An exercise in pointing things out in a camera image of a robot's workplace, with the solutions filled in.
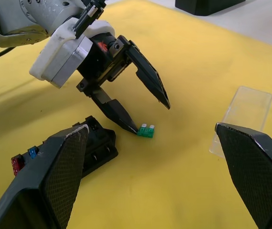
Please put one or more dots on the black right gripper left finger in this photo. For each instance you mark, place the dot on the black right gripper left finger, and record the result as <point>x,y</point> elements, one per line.
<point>43,181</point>

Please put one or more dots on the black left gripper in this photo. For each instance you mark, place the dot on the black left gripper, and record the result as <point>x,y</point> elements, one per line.
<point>100,62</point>

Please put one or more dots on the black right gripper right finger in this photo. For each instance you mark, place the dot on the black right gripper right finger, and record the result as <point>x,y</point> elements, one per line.
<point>257,171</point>

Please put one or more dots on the small green fuse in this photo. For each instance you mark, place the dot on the small green fuse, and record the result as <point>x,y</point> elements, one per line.
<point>145,133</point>

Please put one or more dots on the small blue fuse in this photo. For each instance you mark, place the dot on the small blue fuse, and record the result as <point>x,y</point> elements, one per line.
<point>32,153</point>

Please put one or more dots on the small red fuse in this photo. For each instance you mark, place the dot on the small red fuse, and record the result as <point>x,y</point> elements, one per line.
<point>16,164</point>

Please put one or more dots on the black fuse box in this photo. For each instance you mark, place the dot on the black fuse box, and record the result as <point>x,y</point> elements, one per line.
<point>102,148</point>

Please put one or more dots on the clear plastic fuse box cover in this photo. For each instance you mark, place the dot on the clear plastic fuse box cover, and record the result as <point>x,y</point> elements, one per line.
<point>245,107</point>

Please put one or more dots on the yellow table mat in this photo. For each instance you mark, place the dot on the yellow table mat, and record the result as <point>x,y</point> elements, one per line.
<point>174,167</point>

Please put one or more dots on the black block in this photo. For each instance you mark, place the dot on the black block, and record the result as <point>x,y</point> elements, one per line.
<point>209,6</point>

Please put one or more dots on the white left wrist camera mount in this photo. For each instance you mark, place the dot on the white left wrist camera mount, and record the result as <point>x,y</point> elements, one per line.
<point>62,59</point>

